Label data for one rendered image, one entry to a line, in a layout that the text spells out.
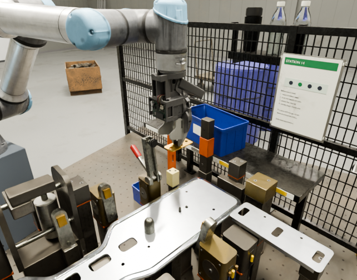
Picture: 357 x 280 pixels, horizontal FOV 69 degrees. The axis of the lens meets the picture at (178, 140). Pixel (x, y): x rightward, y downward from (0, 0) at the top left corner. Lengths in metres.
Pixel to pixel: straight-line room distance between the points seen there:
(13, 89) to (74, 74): 4.67
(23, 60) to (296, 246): 1.03
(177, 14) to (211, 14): 9.87
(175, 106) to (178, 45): 0.15
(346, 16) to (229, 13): 3.51
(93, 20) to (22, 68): 0.56
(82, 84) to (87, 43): 5.29
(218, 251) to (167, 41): 0.53
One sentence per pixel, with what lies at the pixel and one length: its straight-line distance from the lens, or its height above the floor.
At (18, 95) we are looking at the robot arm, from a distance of 1.18.
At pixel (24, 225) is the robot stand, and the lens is 1.37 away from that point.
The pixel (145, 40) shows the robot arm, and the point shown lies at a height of 1.53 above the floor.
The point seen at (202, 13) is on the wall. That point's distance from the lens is 10.63.
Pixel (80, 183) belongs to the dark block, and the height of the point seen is 1.12.
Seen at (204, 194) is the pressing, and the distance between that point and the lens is 0.97.
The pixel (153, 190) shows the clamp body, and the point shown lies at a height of 1.02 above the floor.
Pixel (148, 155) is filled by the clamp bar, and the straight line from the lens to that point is 0.89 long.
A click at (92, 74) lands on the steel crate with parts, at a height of 0.42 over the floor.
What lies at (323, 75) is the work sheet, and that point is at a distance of 1.08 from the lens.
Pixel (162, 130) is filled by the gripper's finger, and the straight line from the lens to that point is 0.72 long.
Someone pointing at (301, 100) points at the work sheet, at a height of 1.29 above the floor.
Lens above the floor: 1.60
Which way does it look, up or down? 26 degrees down
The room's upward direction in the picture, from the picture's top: straight up
